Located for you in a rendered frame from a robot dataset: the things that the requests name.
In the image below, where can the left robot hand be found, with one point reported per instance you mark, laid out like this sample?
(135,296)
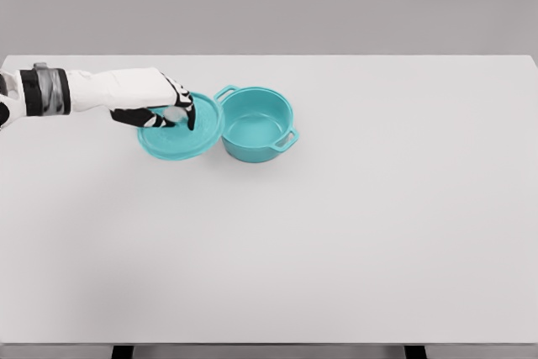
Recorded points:
(143,89)

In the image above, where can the teal pot lid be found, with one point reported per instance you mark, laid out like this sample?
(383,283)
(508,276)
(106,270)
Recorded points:
(185,140)

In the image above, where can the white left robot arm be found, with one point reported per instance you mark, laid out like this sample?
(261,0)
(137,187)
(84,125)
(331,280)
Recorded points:
(80,89)

